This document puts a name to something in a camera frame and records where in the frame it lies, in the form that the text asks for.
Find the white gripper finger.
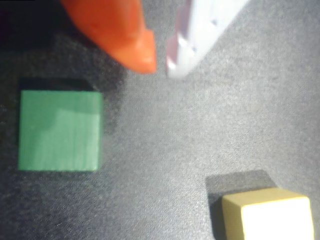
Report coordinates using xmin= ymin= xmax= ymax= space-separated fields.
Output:
xmin=165 ymin=0 xmax=251 ymax=80

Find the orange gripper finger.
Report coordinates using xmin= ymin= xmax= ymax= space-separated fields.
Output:
xmin=60 ymin=0 xmax=158 ymax=75

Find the green wooden cube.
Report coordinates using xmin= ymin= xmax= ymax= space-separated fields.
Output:
xmin=17 ymin=89 xmax=105 ymax=173

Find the yellow wooden cube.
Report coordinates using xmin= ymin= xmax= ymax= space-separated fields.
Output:
xmin=221 ymin=187 xmax=315 ymax=240

